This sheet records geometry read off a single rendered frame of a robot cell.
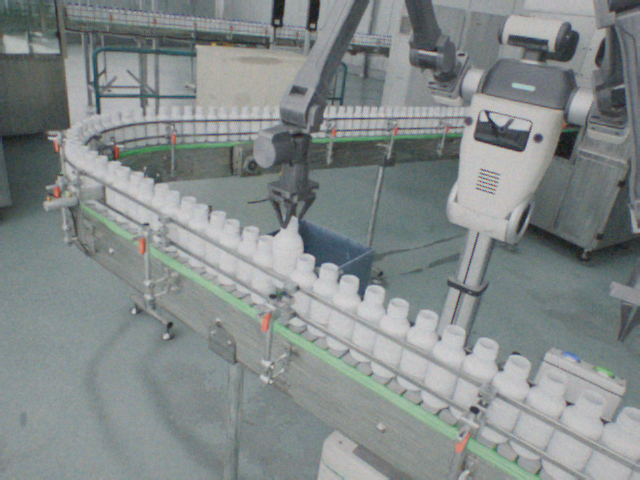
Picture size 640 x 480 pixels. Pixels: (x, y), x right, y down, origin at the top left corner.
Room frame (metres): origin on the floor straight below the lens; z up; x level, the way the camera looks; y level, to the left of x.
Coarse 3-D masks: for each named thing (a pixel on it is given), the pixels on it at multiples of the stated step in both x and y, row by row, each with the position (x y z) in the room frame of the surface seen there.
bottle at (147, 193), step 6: (144, 180) 1.31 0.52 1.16; (150, 180) 1.31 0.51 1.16; (144, 186) 1.28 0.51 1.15; (150, 186) 1.28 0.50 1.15; (138, 192) 1.29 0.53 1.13; (144, 192) 1.28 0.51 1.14; (150, 192) 1.28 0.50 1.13; (138, 198) 1.27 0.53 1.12; (144, 198) 1.27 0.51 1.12; (150, 198) 1.27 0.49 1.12; (150, 204) 1.27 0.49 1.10; (138, 210) 1.27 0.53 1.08; (144, 210) 1.27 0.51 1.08; (138, 216) 1.27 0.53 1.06; (144, 216) 1.27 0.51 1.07; (150, 216) 1.27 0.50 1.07; (150, 222) 1.27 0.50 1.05; (138, 228) 1.28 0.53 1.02; (150, 228) 1.27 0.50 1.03
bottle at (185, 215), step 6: (186, 198) 1.21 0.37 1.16; (192, 198) 1.21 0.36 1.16; (186, 204) 1.18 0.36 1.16; (192, 204) 1.19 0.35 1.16; (186, 210) 1.18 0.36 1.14; (192, 210) 1.19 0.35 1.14; (180, 216) 1.18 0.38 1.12; (186, 216) 1.17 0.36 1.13; (192, 216) 1.18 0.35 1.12; (186, 222) 1.17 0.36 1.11; (180, 228) 1.17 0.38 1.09; (180, 234) 1.17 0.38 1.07; (186, 234) 1.17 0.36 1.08; (180, 240) 1.17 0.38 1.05; (186, 240) 1.17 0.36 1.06; (186, 246) 1.17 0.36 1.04; (180, 252) 1.17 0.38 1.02; (186, 258) 1.17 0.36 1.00
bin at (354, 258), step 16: (304, 224) 1.67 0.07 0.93; (304, 240) 1.67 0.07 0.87; (320, 240) 1.63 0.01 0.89; (336, 240) 1.59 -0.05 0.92; (352, 240) 1.55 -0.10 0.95; (320, 256) 1.62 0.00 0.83; (336, 256) 1.58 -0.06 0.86; (352, 256) 1.54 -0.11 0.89; (368, 256) 1.47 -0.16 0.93; (352, 272) 1.40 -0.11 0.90; (368, 272) 1.49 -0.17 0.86
